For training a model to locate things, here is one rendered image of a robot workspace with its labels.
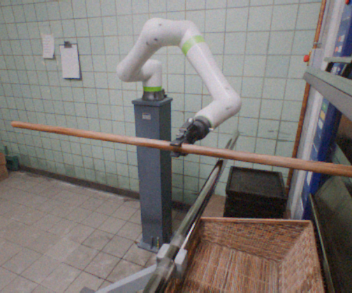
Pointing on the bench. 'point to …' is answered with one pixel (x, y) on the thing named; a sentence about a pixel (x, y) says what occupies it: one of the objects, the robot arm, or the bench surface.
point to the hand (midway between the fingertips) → (177, 146)
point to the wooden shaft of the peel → (209, 151)
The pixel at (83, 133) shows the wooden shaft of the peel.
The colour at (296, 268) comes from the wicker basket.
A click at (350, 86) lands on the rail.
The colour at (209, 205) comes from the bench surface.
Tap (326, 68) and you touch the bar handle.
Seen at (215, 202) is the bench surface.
